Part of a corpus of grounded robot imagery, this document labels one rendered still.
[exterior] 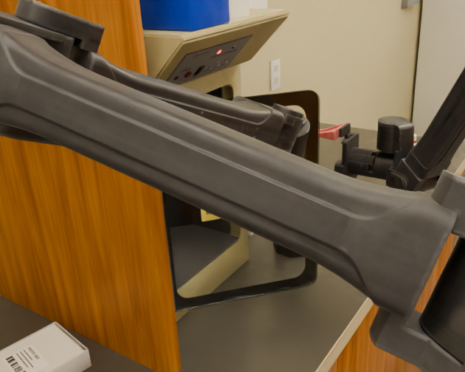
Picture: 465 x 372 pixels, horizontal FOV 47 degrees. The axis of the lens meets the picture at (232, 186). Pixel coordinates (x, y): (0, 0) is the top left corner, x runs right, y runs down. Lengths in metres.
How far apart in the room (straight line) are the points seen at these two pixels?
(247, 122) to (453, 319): 0.40
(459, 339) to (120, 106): 0.22
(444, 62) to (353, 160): 2.79
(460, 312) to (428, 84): 3.66
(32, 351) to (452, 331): 0.86
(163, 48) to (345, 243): 0.57
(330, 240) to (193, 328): 0.82
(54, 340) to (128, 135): 0.79
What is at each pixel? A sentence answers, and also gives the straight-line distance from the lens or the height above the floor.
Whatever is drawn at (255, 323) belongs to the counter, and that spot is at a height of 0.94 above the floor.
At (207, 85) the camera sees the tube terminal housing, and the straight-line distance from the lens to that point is 1.03.
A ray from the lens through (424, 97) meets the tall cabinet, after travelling 3.96.
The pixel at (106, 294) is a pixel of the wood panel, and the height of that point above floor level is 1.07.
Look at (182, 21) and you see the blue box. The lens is 0.82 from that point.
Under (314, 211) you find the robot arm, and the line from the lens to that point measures 0.29.
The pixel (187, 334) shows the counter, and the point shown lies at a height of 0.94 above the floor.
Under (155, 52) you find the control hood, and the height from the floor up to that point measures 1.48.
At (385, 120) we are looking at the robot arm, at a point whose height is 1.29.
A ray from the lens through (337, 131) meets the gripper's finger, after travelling 1.13.
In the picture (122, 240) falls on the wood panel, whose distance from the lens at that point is 0.89.
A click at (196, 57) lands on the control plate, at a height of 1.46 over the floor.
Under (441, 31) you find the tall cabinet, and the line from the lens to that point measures 3.85.
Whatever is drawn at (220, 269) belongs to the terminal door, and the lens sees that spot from 1.02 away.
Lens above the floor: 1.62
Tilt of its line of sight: 24 degrees down
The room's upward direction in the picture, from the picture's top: 3 degrees counter-clockwise
